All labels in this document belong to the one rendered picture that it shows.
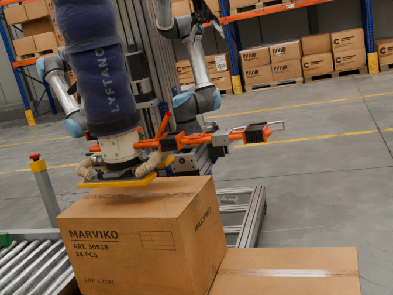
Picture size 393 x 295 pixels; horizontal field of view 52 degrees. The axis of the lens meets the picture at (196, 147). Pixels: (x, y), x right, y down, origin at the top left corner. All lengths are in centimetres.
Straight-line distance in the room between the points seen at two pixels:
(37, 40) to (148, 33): 840
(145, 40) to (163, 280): 129
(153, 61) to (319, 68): 663
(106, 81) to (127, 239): 64
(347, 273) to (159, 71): 141
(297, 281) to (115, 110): 101
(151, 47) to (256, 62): 646
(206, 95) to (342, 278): 110
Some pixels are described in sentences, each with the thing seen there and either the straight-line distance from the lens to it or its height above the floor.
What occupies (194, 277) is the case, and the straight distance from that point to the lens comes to 170.
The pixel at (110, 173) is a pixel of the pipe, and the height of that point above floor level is 110.
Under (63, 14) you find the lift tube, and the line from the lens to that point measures 166.
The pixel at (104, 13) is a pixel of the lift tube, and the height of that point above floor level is 172.
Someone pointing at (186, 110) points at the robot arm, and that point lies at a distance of 216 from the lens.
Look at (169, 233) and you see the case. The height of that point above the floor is 87.
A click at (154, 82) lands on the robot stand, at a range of 238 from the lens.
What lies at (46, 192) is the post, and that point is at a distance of 279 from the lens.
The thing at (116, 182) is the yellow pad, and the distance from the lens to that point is 169.
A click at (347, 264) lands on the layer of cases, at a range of 187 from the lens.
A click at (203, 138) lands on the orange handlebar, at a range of 158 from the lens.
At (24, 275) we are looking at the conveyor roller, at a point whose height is 54.
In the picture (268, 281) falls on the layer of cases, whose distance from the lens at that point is 181.
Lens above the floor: 161
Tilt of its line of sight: 17 degrees down
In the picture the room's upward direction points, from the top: 12 degrees counter-clockwise
